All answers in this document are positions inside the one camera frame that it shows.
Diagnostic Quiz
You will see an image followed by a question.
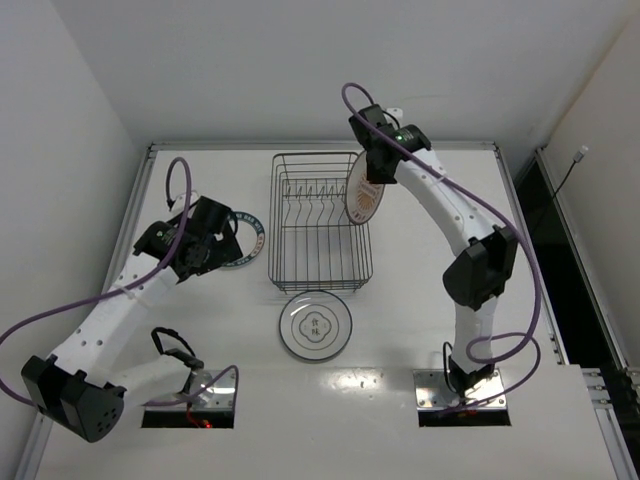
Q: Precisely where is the orange sunburst plate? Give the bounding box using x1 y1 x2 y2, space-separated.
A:
344 151 385 225

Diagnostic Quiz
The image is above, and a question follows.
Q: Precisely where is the wire dish rack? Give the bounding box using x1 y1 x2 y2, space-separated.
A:
267 151 373 293

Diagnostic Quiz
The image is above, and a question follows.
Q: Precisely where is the white plate dark rim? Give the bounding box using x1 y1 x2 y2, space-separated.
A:
278 290 353 363

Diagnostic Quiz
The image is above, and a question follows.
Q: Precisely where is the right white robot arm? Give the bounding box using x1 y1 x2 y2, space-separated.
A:
344 104 517 396

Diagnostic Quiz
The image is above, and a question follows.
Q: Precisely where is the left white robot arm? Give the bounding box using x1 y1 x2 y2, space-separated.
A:
21 197 242 443

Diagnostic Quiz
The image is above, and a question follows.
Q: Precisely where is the green rimmed lettered plate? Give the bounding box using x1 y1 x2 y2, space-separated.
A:
222 211 266 269

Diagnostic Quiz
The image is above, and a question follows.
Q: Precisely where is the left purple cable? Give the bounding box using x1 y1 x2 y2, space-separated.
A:
0 156 241 406

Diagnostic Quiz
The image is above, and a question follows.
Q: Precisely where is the purple cable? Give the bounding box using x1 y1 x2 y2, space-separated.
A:
341 82 543 416
0 156 241 406

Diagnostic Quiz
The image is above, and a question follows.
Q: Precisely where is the left black base cable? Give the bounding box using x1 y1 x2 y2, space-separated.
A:
150 327 205 371

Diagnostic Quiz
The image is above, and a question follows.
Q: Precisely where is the black base cable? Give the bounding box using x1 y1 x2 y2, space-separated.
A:
442 341 459 391
150 327 205 371

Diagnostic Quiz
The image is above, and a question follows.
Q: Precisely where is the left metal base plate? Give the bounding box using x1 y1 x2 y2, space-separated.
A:
145 365 239 412

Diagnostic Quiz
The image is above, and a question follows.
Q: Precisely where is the metal base plate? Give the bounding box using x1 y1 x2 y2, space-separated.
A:
413 369 508 412
145 365 239 412

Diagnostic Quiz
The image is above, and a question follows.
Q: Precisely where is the wall cable with white plug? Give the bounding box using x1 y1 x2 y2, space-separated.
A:
549 145 590 199

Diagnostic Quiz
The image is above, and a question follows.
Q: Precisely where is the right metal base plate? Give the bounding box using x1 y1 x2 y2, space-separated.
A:
413 369 508 412

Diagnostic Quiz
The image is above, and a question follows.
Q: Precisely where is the right black base cable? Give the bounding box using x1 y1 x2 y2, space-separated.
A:
442 341 459 391

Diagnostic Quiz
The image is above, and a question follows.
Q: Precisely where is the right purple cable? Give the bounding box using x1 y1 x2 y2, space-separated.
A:
341 82 543 416

